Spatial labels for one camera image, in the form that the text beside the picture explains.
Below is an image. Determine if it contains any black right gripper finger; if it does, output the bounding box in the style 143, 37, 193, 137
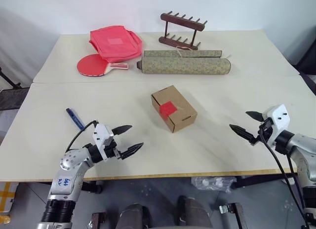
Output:
245, 111, 265, 121
229, 124, 254, 142

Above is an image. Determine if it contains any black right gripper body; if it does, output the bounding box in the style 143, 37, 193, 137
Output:
249, 119, 272, 147

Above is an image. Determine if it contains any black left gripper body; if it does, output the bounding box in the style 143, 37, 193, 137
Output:
103, 134, 123, 161

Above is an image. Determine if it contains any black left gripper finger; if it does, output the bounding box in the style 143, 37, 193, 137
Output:
119, 142, 144, 160
113, 125, 133, 136

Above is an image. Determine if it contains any brown cardboard box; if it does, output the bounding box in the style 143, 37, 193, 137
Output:
151, 85, 198, 134

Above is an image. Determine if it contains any patterned long flat box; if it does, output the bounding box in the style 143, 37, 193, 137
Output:
144, 49, 223, 59

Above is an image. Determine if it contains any black caster wheel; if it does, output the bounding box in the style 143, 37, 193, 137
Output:
80, 180, 103, 194

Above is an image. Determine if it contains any red tape seal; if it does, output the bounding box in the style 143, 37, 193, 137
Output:
159, 101, 179, 120

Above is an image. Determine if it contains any clear plastic bag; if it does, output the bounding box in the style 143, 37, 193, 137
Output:
191, 176, 238, 193

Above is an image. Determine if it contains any dark rounded shape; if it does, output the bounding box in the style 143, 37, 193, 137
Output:
118, 203, 152, 229
177, 195, 213, 229

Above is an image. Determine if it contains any black chair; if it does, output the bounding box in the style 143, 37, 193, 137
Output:
293, 24, 316, 96

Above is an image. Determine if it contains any red table tennis paddle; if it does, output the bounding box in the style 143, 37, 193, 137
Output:
77, 53, 130, 77

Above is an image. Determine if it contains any table leg with caster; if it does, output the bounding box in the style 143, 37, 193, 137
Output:
219, 202, 245, 229

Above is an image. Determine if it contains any patterned round scroll tube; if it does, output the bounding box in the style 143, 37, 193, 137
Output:
136, 56, 232, 76

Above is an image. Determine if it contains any red fabric bag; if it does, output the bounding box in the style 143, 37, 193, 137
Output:
89, 24, 144, 65

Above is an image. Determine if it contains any dark wooden peg rack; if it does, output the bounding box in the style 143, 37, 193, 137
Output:
158, 12, 208, 51

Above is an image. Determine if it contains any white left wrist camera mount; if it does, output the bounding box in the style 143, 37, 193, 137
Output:
92, 123, 115, 162

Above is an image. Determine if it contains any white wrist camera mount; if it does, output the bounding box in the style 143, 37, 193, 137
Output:
92, 123, 115, 162
262, 104, 291, 148

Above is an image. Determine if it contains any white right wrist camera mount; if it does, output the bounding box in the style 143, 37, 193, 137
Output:
262, 104, 291, 148

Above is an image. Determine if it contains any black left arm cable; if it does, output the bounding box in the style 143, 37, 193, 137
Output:
65, 120, 99, 151

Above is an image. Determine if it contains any black table frame bar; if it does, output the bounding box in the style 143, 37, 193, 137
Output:
236, 173, 298, 188

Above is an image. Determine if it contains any beige cord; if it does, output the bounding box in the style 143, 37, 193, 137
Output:
172, 44, 192, 52

